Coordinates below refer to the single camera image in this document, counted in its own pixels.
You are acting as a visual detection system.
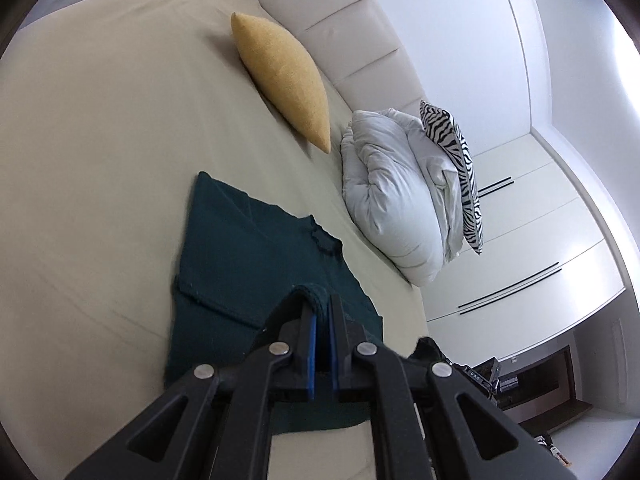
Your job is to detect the white folded duvet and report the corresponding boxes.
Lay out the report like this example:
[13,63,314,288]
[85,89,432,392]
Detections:
[341,108,463,287]

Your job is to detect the beige bed sheet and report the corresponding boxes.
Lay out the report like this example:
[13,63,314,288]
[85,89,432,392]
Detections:
[1,0,427,479]

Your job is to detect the cream padded headboard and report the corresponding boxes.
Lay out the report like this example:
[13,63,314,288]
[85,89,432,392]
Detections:
[259,0,426,116]

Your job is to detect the white wardrobe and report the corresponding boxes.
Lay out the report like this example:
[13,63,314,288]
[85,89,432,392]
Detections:
[422,134,625,365]

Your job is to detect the mustard yellow pillow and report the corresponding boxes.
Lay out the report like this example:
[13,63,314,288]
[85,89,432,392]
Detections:
[230,12,331,154]

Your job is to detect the zebra pattern pillow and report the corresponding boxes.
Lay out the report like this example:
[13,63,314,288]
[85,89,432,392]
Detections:
[419,100,484,255]

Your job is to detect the dark green knit garment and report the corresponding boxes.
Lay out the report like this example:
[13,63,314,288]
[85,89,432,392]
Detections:
[162,170,452,434]

